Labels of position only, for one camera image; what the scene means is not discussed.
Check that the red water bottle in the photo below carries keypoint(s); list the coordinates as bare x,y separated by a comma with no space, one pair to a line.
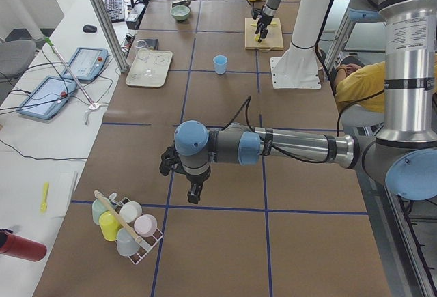
20,247

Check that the far blue teach pendant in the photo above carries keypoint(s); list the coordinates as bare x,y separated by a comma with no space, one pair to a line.
87,63

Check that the green tipped metal rod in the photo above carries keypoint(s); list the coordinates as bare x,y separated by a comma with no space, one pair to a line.
92,105

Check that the steel ice scoop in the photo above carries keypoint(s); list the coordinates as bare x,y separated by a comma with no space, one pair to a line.
182,2

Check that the clear wine glass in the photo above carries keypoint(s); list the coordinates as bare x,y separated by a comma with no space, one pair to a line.
143,54

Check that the grey blue cup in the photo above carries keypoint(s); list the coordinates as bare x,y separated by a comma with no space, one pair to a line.
126,245

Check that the light blue plastic cup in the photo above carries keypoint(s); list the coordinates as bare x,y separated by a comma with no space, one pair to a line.
220,64

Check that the green bowl with ice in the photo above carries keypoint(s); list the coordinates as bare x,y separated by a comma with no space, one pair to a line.
180,13

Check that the yellow plastic spoon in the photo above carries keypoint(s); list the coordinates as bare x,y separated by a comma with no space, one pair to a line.
43,203

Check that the aluminium frame post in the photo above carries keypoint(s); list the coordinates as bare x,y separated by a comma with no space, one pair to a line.
110,34

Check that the person in yellow shirt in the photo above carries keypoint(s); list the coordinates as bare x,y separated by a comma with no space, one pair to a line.
355,81

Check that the black keyboard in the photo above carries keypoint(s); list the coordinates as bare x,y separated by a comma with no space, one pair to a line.
116,10

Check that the yellow cup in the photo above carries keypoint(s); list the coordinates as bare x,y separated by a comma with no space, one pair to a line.
109,226

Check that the pink cup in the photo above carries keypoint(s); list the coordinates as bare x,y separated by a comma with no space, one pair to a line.
146,225

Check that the blue teach pendant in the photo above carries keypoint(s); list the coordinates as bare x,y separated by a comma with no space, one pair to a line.
47,98
87,63

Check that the bamboo cutting board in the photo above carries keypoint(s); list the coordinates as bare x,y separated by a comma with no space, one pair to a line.
273,40

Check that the white cup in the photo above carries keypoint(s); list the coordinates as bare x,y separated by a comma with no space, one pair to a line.
130,211

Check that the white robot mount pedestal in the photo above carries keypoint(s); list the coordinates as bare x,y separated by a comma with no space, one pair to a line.
298,68

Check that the black computer mouse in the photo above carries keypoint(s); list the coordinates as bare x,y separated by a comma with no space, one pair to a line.
89,29

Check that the grey office chair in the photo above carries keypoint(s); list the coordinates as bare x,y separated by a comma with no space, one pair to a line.
16,57

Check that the white wire cup rack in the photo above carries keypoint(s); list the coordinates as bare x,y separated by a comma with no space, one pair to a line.
148,243

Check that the near blue teach pendant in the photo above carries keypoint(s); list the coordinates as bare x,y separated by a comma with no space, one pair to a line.
47,98

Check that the beige bear tray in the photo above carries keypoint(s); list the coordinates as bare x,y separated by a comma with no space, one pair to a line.
159,62

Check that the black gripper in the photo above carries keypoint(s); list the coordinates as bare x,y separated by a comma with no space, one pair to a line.
194,179
263,21

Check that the mint green cup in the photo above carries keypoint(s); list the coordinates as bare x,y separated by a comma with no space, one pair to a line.
97,209

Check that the wooden rack handle rod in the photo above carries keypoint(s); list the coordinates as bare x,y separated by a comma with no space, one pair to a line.
138,239

